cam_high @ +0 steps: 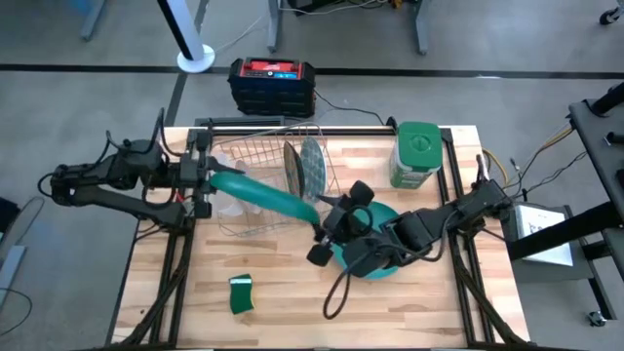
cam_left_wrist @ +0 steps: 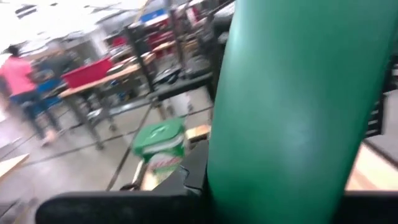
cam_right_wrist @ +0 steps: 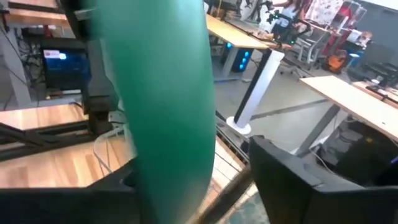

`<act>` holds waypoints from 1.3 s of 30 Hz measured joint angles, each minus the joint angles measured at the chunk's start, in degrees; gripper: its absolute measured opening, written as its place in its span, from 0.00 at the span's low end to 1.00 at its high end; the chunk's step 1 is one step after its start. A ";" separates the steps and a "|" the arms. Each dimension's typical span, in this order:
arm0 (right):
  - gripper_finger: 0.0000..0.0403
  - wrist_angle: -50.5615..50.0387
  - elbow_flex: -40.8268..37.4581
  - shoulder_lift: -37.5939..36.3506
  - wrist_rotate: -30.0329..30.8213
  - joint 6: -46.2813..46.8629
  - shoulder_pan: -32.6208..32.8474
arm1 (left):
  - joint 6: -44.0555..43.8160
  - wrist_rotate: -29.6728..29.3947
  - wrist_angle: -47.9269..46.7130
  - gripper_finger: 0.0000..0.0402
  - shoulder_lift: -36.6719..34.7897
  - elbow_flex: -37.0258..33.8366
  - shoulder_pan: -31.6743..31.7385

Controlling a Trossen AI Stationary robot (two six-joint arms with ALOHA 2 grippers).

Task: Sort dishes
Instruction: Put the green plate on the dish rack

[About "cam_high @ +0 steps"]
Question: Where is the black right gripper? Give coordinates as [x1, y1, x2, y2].
[305, 179, 397, 280]

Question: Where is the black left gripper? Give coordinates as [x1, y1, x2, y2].
[178, 129, 247, 220]

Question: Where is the dark green plate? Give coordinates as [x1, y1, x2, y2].
[209, 171, 322, 227]

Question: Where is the teal plate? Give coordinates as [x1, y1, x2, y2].
[329, 200, 403, 282]

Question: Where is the translucent white utensil cup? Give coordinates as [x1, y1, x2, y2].
[212, 153, 248, 219]

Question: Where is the green Cascade detergent tub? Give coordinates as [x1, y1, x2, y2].
[388, 121, 445, 191]

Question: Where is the white tower fan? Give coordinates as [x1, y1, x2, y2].
[156, 0, 217, 75]

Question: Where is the green sponge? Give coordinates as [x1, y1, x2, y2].
[228, 273, 256, 316]

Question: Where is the grey desk leg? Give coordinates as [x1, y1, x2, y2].
[412, 0, 431, 56]
[79, 0, 107, 43]
[265, 0, 285, 54]

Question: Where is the white box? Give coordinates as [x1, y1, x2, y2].
[505, 204, 576, 268]

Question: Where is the grey metal stand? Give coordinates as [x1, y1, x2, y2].
[0, 194, 46, 313]

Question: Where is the black cart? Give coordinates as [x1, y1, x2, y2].
[505, 81, 624, 323]

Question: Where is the caster wheel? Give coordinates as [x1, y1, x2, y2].
[598, 3, 624, 26]
[586, 309, 609, 329]

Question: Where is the wire dish rack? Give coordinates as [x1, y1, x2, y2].
[209, 121, 343, 240]

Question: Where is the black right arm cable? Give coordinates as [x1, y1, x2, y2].
[322, 243, 353, 321]

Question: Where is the black power cable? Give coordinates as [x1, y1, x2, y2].
[314, 89, 397, 129]

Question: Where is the black aluminium table frame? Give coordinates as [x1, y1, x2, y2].
[104, 124, 527, 351]

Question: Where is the yellow cable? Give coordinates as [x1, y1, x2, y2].
[482, 124, 575, 196]

